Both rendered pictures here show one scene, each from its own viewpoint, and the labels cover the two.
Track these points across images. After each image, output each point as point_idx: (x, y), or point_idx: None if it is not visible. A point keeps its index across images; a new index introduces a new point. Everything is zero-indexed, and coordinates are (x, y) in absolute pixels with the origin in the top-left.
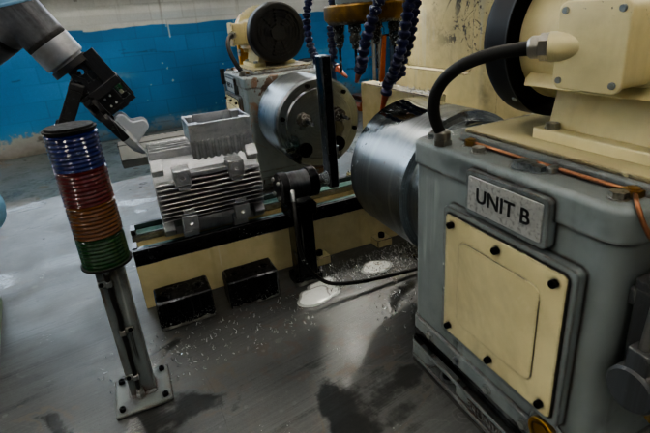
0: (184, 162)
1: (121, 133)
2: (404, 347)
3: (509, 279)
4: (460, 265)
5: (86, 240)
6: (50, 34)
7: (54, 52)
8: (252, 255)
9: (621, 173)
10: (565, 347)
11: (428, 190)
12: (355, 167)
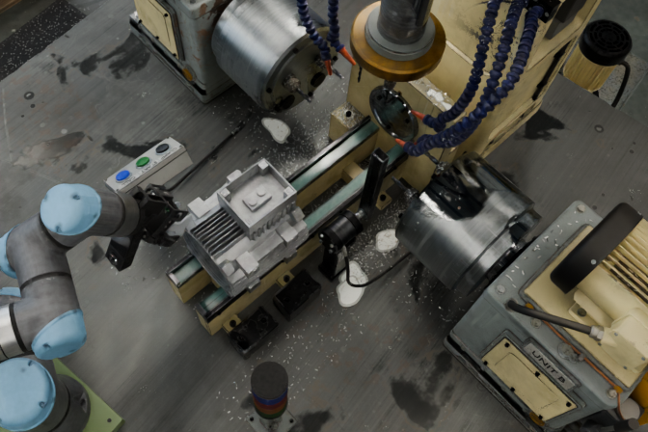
0: (244, 249)
1: (175, 239)
2: (435, 335)
3: (541, 385)
4: (508, 358)
5: (274, 413)
6: (121, 220)
7: (126, 229)
8: (286, 265)
9: (614, 375)
10: (564, 415)
11: (489, 310)
12: (403, 231)
